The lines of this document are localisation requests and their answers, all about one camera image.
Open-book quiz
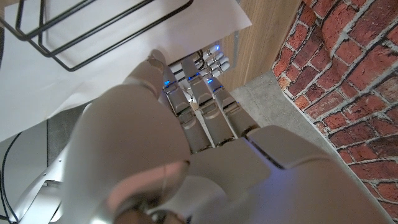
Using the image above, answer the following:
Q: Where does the red brick print backdrop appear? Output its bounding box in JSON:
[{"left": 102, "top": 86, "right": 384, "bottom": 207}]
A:
[{"left": 272, "top": 0, "right": 398, "bottom": 223}]

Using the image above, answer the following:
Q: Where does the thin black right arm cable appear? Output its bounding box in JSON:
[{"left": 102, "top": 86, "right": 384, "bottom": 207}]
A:
[{"left": 0, "top": 132, "right": 22, "bottom": 223}]

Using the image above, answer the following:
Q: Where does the black wire file holder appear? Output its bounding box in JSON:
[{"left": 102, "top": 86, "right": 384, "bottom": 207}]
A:
[{"left": 0, "top": 0, "right": 194, "bottom": 72}]

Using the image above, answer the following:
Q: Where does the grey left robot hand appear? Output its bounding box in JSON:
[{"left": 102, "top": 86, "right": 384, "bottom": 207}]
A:
[{"left": 58, "top": 49, "right": 396, "bottom": 224}]

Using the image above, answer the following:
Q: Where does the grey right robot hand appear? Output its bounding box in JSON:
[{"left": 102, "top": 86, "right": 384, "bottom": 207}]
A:
[{"left": 169, "top": 43, "right": 231, "bottom": 82}]

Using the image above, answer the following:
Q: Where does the white paper file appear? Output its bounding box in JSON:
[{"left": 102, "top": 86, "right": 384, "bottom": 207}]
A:
[{"left": 0, "top": 0, "right": 252, "bottom": 142}]

